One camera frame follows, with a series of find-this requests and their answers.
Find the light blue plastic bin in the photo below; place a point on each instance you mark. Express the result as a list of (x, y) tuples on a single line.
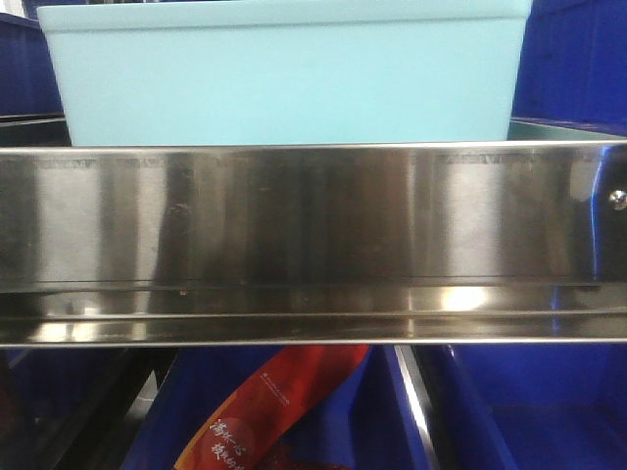
[(286, 72)]

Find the dark blue bin lower centre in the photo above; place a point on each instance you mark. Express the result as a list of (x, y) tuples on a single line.
[(368, 423)]

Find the dark blue bin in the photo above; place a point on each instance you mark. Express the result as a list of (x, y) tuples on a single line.
[(368, 423), (529, 406), (573, 63), (28, 84)]

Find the dark blue bin lower right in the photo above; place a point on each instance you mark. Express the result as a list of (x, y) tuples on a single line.
[(529, 406)]

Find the dark blue bin upper right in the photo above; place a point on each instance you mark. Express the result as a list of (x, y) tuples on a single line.
[(573, 63)]

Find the dark blue bin upper left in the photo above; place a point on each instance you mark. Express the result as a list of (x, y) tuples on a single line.
[(28, 84)]

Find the red snack package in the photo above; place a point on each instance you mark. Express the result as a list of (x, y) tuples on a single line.
[(265, 406)]

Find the stainless steel shelf rail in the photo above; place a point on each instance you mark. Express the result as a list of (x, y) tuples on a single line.
[(484, 242)]

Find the black shelf frame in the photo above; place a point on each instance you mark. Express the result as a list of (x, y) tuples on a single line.
[(76, 408)]

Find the silver rail screw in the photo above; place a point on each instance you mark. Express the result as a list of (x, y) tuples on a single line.
[(617, 200)]

